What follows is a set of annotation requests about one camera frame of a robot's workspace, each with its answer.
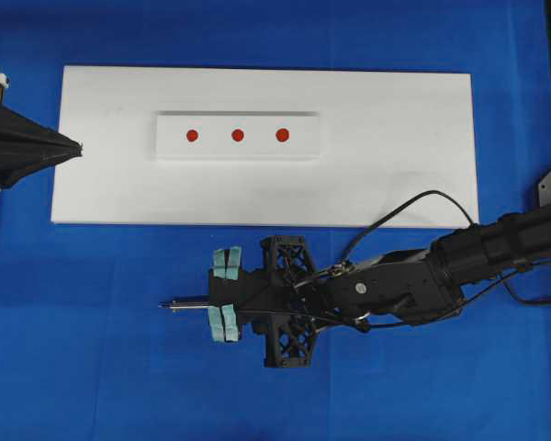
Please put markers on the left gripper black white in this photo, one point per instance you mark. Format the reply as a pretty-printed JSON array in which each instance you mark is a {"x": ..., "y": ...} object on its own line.
[{"x": 19, "y": 161}]

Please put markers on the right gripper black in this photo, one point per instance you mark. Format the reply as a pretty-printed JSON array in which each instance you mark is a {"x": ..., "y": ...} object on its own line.
[{"x": 280, "y": 301}]

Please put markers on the red handled soldering iron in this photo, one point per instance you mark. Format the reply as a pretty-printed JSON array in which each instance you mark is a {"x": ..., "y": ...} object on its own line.
[{"x": 185, "y": 304}]

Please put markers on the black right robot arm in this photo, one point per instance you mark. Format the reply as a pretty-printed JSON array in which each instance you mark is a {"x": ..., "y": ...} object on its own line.
[{"x": 420, "y": 286}]

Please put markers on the middle red dot mark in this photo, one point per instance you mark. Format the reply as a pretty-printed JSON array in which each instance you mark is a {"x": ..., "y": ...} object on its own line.
[{"x": 237, "y": 135}]

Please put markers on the red dot mark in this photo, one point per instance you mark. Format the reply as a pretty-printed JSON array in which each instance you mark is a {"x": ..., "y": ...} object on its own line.
[
  {"x": 192, "y": 135},
  {"x": 237, "y": 135},
  {"x": 282, "y": 134}
]

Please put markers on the left red dot mark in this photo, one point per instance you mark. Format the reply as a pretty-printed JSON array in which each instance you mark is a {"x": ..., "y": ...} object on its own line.
[{"x": 192, "y": 135}]

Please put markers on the right red dot mark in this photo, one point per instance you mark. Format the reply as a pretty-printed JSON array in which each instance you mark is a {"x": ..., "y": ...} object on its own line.
[{"x": 282, "y": 134}]

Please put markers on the large white base board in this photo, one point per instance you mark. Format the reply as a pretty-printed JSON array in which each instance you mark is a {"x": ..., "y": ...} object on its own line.
[{"x": 384, "y": 138}]

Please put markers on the raised white marker plate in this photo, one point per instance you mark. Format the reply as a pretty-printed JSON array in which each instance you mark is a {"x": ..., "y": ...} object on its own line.
[{"x": 215, "y": 143}]

